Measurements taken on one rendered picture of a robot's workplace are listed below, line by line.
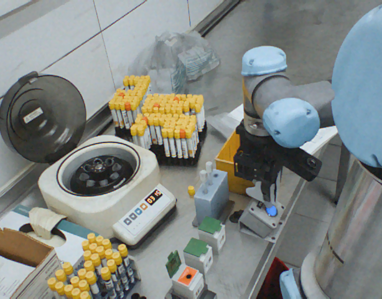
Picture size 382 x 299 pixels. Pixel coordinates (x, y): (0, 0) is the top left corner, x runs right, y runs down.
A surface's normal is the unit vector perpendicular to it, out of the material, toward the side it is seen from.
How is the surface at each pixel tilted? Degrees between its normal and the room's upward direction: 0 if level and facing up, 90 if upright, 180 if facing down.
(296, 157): 28
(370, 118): 82
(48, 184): 0
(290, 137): 90
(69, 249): 1
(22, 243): 84
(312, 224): 0
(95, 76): 90
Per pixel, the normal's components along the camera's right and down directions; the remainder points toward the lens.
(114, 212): 0.67, 0.41
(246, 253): -0.10, -0.78
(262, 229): -0.47, 0.58
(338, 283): -0.69, 0.57
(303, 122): 0.21, 0.59
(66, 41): 0.88, 0.22
